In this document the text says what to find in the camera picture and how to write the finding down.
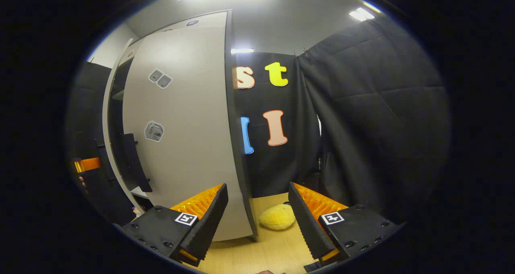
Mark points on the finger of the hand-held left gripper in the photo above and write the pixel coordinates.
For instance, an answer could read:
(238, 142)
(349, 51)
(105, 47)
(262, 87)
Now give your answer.
(100, 193)

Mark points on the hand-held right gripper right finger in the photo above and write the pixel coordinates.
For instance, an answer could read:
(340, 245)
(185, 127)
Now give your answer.
(305, 227)

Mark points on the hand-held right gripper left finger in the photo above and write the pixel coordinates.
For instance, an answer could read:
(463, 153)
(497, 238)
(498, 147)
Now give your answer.
(207, 227)

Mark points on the white shoe cabinet door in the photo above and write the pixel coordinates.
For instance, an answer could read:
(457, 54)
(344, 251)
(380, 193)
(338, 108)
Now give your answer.
(105, 121)
(193, 125)

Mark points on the white shoe cabinet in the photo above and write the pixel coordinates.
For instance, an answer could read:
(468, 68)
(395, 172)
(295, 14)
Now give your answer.
(213, 20)

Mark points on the yellow plush toy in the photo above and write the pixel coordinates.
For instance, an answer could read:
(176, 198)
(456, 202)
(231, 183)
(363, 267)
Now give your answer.
(275, 217)

